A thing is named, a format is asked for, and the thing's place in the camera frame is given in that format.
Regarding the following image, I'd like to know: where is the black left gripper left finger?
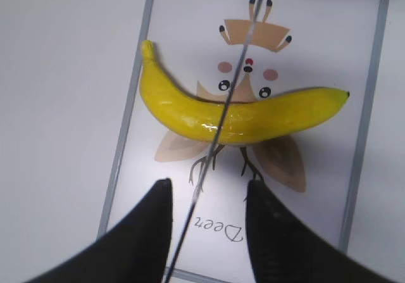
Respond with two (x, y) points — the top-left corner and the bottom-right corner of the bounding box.
(32, 179), (173, 282)

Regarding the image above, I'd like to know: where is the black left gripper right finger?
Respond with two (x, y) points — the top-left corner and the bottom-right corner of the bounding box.
(246, 180), (388, 283)

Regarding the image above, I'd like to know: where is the yellow plastic banana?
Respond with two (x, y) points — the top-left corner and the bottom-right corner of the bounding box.
(139, 40), (350, 145)

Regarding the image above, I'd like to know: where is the white handled kitchen knife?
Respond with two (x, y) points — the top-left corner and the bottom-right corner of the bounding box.
(163, 0), (263, 283)

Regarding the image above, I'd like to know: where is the white deer cutting board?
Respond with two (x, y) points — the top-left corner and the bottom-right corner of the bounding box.
(96, 0), (392, 283)

